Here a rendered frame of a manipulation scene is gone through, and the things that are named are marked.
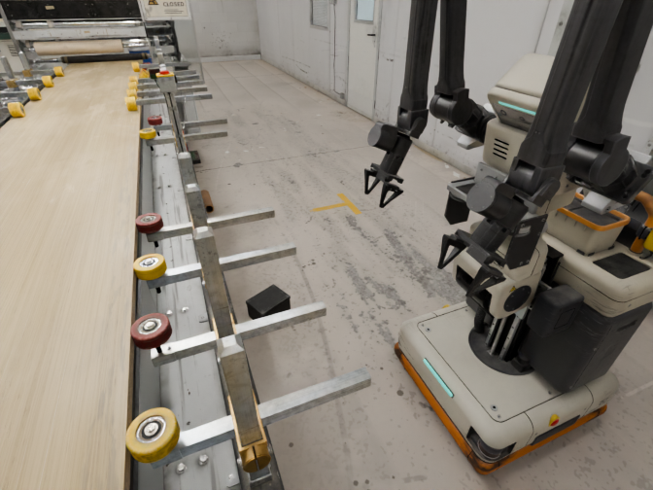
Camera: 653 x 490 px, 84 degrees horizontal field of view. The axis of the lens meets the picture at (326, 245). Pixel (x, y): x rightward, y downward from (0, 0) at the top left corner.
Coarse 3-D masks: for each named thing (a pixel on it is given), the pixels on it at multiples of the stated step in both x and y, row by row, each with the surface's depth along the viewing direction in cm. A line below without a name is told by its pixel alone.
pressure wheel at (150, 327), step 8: (144, 320) 81; (152, 320) 82; (160, 320) 81; (168, 320) 81; (136, 328) 79; (144, 328) 80; (152, 328) 79; (160, 328) 79; (168, 328) 80; (136, 336) 77; (144, 336) 77; (152, 336) 77; (160, 336) 78; (168, 336) 81; (136, 344) 78; (144, 344) 78; (152, 344) 78; (160, 344) 79; (160, 352) 84
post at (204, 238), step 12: (204, 228) 68; (204, 240) 68; (204, 252) 69; (216, 252) 70; (204, 264) 70; (216, 264) 72; (204, 276) 72; (216, 276) 73; (216, 288) 74; (216, 300) 76; (216, 312) 78; (228, 312) 79; (216, 324) 80; (228, 324) 81
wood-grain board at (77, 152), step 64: (128, 64) 379; (0, 128) 199; (64, 128) 199; (128, 128) 199; (0, 192) 135; (64, 192) 135; (128, 192) 135; (0, 256) 102; (64, 256) 102; (128, 256) 102; (0, 320) 82; (64, 320) 82; (128, 320) 82; (0, 384) 69; (64, 384) 69; (128, 384) 69; (0, 448) 59; (64, 448) 59
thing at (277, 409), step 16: (320, 384) 75; (336, 384) 75; (352, 384) 75; (368, 384) 77; (272, 400) 72; (288, 400) 72; (304, 400) 72; (320, 400) 73; (272, 416) 70; (288, 416) 72; (192, 432) 67; (208, 432) 67; (224, 432) 67; (176, 448) 64; (192, 448) 66; (160, 464) 64
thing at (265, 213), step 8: (264, 208) 134; (272, 208) 134; (224, 216) 129; (232, 216) 129; (240, 216) 129; (248, 216) 130; (256, 216) 131; (264, 216) 132; (272, 216) 134; (184, 224) 125; (208, 224) 126; (216, 224) 127; (224, 224) 128; (232, 224) 129; (160, 232) 120; (168, 232) 122; (176, 232) 123; (184, 232) 124; (192, 232) 125; (152, 240) 121
